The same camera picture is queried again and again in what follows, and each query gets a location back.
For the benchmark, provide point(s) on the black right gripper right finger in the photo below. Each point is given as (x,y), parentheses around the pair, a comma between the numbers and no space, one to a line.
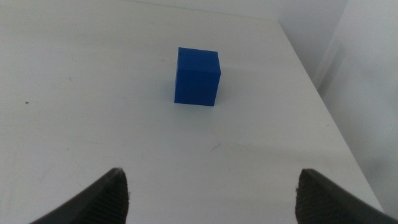
(320,202)

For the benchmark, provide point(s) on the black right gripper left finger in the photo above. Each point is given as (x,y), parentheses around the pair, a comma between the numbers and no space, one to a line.
(105,202)

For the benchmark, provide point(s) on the blue cube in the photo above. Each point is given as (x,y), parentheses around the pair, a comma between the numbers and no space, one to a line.
(196,79)

